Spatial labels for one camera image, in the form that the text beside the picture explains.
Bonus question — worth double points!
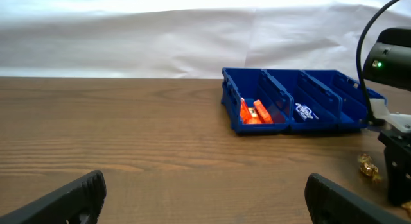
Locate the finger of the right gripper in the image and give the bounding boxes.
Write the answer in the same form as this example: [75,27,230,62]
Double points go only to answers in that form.
[385,150,411,206]

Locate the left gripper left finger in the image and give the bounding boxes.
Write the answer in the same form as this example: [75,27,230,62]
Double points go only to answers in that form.
[0,169,107,224]

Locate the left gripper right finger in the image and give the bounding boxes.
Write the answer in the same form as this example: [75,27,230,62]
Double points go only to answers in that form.
[304,172,411,224]

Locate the blue candy pack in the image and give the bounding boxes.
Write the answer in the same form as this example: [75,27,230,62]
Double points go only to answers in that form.
[294,102,320,121]

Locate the orange candy box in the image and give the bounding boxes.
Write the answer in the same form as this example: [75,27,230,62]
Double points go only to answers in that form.
[240,97,253,124]
[253,99,274,124]
[247,107,263,125]

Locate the blue tray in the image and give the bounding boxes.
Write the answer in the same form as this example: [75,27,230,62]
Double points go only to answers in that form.
[220,67,387,136]

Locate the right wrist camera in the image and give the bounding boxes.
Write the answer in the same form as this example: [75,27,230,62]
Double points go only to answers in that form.
[369,98,411,134]

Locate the black cable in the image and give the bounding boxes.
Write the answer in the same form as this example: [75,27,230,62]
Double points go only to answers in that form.
[355,0,411,125]

